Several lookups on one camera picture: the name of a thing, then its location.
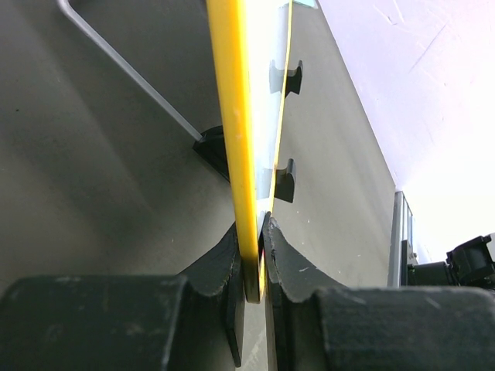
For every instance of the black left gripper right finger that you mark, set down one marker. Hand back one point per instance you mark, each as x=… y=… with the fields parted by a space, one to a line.
x=293 y=318

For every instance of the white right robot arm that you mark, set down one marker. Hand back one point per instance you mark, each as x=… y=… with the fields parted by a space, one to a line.
x=471 y=264

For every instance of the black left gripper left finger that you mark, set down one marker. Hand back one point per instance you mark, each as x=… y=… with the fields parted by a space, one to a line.
x=210 y=329

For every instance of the yellow framed whiteboard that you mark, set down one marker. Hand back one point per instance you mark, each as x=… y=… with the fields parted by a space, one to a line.
x=251 y=43

